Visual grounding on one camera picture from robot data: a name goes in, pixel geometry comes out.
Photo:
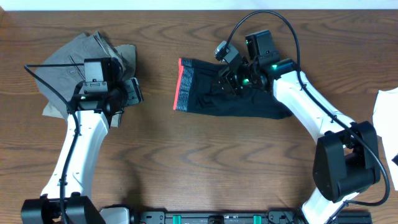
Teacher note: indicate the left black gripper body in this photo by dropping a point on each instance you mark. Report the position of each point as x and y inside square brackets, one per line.
[133, 92]

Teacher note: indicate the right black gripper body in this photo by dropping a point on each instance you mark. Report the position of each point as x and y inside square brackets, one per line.
[244, 76]

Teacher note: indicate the black leggings with orange waistband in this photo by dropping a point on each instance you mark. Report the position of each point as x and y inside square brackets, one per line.
[197, 92]

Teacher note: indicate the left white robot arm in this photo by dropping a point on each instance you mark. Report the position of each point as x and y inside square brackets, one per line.
[67, 195]

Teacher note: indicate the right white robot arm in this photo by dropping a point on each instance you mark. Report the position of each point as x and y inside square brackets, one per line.
[346, 157]

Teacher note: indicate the folded grey trousers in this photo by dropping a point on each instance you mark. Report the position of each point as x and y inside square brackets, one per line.
[58, 71]

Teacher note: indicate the beige folded cloth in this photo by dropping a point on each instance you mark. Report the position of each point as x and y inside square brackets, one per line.
[127, 53]

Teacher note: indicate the white cloth at right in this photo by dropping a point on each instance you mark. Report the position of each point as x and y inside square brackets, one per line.
[385, 123]

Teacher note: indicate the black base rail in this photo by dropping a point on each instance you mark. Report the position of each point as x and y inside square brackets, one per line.
[224, 217]

